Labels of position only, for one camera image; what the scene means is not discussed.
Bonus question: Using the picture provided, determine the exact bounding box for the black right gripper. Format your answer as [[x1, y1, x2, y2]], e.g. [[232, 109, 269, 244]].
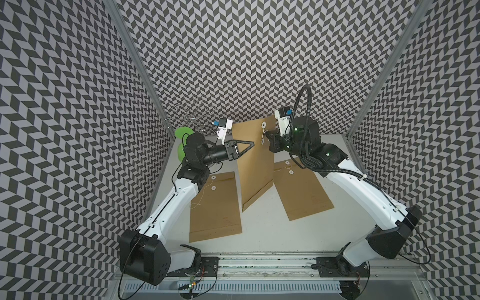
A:
[[264, 128, 308, 159]]

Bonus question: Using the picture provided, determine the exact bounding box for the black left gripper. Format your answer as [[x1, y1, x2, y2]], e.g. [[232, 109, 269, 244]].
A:
[[201, 139, 255, 166]]

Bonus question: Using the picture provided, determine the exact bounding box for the brown file bag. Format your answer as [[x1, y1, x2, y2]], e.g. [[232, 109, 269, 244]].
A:
[[232, 115, 276, 211], [274, 160, 334, 221], [189, 172, 242, 243]]

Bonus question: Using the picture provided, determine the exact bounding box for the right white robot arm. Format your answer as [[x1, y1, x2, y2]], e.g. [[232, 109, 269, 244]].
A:
[[265, 112, 423, 272]]

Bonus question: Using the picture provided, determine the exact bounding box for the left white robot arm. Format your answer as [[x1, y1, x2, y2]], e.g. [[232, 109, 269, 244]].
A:
[[118, 132, 255, 286]]

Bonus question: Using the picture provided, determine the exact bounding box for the green plastic goblet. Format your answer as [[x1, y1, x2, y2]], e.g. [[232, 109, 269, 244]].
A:
[[174, 126, 194, 162]]

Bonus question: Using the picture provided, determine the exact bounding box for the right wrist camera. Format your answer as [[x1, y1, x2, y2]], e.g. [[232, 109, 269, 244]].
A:
[[274, 106, 293, 137]]

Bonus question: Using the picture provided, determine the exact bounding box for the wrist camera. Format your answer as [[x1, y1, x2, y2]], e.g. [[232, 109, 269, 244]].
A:
[[212, 118, 233, 145], [274, 106, 293, 137]]

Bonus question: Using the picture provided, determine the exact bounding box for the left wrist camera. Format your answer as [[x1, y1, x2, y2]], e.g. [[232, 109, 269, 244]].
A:
[[212, 118, 233, 145]]

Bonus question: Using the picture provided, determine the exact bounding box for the metal wire cup rack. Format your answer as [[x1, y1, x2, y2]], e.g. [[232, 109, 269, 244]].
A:
[[162, 98, 213, 131]]

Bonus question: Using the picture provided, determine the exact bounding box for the aluminium front rail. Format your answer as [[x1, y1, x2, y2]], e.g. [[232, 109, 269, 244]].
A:
[[164, 252, 426, 281]]

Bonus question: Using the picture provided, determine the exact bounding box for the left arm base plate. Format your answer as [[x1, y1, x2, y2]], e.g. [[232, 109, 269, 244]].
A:
[[167, 256, 220, 278]]

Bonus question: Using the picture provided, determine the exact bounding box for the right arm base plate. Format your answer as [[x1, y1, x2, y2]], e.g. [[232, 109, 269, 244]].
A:
[[315, 257, 371, 278]]

